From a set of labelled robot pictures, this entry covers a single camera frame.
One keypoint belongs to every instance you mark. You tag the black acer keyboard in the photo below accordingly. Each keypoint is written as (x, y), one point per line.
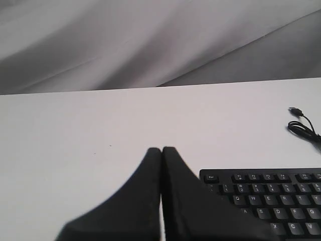
(288, 199)

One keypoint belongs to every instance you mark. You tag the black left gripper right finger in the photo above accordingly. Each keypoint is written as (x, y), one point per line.
(192, 212)

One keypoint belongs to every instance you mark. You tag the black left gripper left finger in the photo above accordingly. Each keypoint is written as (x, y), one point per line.
(131, 213)

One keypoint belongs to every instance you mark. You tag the grey backdrop cloth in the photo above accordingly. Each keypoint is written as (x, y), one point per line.
(55, 46)

